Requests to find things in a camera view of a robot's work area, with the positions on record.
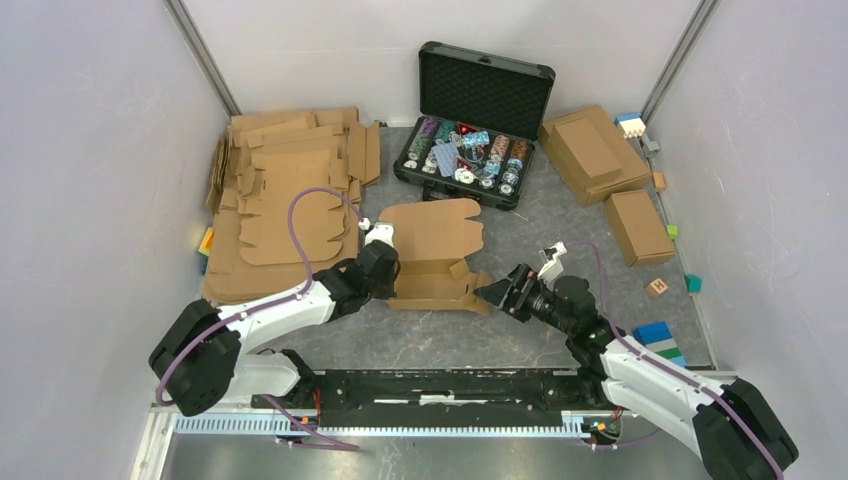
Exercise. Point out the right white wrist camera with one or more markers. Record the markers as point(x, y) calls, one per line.
point(553, 266)

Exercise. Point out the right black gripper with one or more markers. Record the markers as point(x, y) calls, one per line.
point(523, 279)

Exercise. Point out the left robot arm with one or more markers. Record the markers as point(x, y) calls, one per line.
point(208, 355)

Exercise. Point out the orange yellow block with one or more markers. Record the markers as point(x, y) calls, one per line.
point(204, 248)

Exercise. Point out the grey toy block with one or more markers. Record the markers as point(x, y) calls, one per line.
point(649, 147)

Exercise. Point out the teal cube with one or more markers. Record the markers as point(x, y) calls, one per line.
point(693, 283)

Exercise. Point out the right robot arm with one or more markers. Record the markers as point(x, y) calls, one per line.
point(730, 427)

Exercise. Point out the wooden letter H cube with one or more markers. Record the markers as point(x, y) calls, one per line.
point(656, 288)

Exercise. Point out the blue green stacked blocks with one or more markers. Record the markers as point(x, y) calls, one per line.
point(657, 337)

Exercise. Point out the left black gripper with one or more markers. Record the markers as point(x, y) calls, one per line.
point(388, 290)

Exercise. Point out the stack of flat cardboard blanks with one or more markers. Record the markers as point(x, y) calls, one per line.
point(283, 189)

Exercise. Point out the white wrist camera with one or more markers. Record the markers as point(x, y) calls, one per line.
point(553, 266)
point(376, 232)

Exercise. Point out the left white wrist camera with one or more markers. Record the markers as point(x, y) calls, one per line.
point(376, 232)

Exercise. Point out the small wooden cube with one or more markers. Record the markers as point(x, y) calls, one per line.
point(659, 181)

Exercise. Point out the small folded cardboard box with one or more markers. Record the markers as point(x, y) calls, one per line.
point(636, 225)

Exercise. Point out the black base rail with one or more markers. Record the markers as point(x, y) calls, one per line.
point(524, 397)

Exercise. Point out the blue white toy block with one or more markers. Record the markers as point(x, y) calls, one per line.
point(630, 125)

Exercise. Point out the black poker chip case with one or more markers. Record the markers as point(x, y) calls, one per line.
point(480, 117)

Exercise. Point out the large folded cardboard box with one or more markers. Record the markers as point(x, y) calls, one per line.
point(635, 173)

